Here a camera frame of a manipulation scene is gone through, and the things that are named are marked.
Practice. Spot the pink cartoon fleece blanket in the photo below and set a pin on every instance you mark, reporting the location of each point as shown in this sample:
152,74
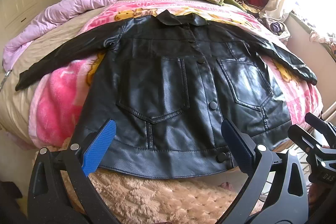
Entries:
60,95

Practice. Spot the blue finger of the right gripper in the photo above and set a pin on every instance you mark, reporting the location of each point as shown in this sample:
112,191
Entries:
326,129
305,141

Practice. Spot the beige fluffy blanket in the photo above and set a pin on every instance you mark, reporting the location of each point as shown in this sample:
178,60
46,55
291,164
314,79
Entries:
139,200

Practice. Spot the black leather jacket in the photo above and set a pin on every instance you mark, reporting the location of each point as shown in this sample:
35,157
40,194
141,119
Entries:
168,82

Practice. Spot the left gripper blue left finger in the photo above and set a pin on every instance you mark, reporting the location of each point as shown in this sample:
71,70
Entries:
48,200

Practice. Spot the beige bed sheet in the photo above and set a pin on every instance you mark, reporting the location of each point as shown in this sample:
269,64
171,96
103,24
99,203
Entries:
15,106

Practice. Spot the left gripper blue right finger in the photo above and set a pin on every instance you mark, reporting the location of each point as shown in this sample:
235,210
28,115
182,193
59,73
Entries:
275,190

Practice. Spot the bag of clothes by window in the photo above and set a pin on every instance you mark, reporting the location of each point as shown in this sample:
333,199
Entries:
277,28

